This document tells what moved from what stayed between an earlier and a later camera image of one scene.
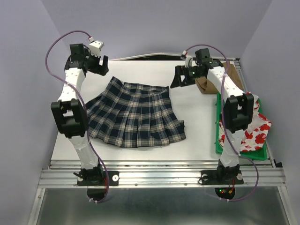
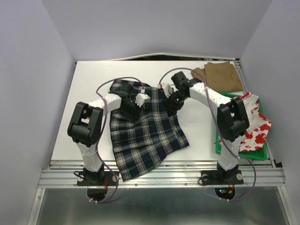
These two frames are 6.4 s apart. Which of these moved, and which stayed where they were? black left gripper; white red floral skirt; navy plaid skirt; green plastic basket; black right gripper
Moved: black left gripper; black right gripper; navy plaid skirt
Stayed: white red floral skirt; green plastic basket
